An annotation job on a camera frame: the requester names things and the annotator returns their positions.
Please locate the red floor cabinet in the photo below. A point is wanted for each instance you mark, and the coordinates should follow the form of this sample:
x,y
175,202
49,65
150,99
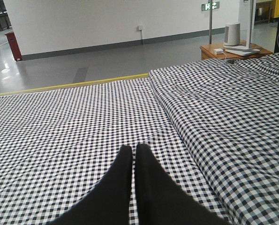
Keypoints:
x,y
14,46

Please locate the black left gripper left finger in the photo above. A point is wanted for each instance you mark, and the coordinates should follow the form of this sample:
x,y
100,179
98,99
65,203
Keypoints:
x,y
108,202

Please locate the green exit sign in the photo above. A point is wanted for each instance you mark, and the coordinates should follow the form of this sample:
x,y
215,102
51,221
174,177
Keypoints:
x,y
208,6

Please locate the wooden nightstand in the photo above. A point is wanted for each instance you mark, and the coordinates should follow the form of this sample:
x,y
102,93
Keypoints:
x,y
207,52

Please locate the metal pole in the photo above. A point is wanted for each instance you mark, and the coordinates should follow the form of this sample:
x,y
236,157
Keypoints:
x,y
210,25

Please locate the white cylindrical speaker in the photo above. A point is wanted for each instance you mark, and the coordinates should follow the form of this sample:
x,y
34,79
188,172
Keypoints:
x,y
232,34

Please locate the large checkered quilt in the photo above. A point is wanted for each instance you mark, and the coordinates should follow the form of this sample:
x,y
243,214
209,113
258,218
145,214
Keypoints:
x,y
227,114

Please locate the small white charger box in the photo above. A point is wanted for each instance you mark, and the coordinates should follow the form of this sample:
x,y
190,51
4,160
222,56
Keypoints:
x,y
218,51

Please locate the fine checkered bed sheet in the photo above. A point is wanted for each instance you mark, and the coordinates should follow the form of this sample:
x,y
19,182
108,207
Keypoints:
x,y
56,145

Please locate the white desk lamp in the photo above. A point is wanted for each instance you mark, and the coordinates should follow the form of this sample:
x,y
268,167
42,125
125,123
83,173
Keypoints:
x,y
245,50

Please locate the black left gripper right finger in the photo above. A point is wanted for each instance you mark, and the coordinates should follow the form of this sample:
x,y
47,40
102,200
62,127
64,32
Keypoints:
x,y
160,201

